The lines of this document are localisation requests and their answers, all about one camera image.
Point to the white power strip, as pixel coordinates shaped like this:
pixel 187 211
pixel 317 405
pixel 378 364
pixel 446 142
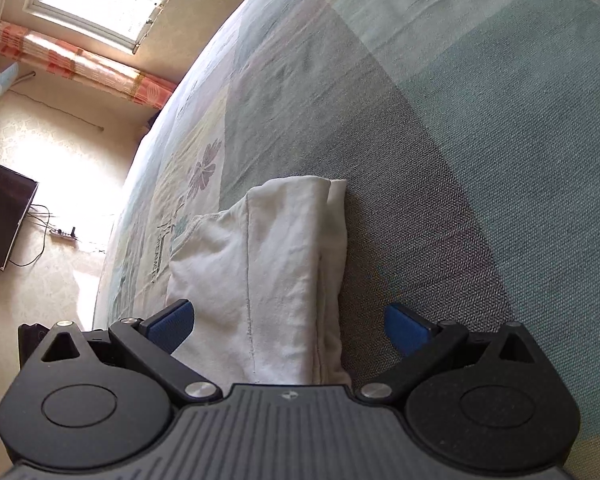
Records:
pixel 62 235

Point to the bed with checked sheet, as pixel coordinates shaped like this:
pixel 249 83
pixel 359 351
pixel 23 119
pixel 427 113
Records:
pixel 430 110

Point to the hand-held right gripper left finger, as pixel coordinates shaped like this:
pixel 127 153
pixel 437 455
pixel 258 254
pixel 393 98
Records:
pixel 172 322

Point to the black television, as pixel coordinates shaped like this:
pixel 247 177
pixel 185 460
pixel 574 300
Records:
pixel 5 215

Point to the white printed sweatshirt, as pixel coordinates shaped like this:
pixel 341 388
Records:
pixel 280 270

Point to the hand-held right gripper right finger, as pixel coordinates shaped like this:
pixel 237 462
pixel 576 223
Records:
pixel 405 327

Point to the pink striped curtain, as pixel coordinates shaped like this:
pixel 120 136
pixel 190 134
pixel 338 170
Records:
pixel 80 62

